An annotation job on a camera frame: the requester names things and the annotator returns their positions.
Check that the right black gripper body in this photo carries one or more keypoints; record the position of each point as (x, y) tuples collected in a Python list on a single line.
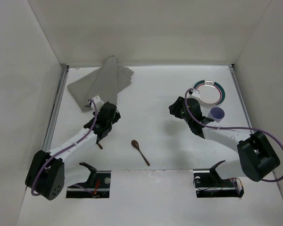
[(176, 108)]

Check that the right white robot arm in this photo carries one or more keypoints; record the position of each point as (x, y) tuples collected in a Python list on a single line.
[(257, 158)]

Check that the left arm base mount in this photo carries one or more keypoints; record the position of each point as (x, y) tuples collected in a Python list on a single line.
[(85, 181)]

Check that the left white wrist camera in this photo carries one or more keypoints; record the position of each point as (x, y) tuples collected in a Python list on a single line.
[(95, 101)]

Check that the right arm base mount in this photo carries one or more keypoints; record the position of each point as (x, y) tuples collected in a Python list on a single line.
[(208, 184)]

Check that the white plate green rim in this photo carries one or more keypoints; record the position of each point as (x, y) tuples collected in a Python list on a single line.
[(211, 93)]

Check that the aluminium table rail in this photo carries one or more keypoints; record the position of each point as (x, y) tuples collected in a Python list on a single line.
[(231, 68), (56, 107)]

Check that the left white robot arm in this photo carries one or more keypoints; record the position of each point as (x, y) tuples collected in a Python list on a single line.
[(55, 169)]

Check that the purple plastic cup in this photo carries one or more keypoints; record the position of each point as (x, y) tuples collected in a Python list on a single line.
[(216, 114)]

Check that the left aluminium table rail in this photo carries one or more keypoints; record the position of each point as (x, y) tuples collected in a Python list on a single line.
[(56, 107)]

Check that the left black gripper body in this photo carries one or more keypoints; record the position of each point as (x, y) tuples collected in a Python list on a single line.
[(100, 134)]

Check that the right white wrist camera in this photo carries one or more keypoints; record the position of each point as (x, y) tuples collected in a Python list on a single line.
[(194, 93)]

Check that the grey cloth placemat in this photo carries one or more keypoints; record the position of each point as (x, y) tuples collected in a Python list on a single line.
[(105, 82)]

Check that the brown wooden spoon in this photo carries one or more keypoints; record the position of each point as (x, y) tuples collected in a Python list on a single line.
[(135, 144)]

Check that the right aluminium table rail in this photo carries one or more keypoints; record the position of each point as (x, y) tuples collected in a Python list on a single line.
[(231, 68)]

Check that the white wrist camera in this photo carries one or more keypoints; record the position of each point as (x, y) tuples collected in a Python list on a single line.
[(194, 93), (95, 101)]

